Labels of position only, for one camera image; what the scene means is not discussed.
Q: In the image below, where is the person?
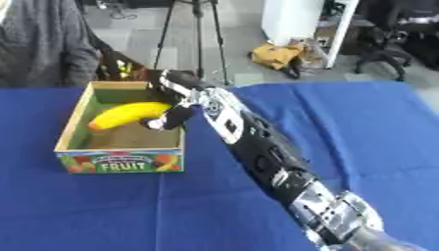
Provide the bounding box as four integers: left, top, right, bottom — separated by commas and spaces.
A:
0, 0, 117, 88

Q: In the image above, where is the yellow bag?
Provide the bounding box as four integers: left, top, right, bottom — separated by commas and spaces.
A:
248, 42, 308, 71

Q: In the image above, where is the black tripod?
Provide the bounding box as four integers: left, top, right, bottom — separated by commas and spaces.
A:
152, 0, 233, 86

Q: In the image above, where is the black office chair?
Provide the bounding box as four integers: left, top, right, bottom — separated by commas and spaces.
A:
351, 0, 439, 82

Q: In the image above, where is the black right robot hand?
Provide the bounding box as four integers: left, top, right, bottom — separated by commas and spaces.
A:
138, 69, 219, 131

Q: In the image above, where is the tan cardboard box printed front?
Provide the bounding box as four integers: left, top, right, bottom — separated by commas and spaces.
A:
53, 80, 187, 175

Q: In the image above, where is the yellow toy banana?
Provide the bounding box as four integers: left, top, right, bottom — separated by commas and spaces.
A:
87, 101, 175, 131

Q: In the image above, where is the white cabinet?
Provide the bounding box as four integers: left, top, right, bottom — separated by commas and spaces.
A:
261, 0, 361, 70

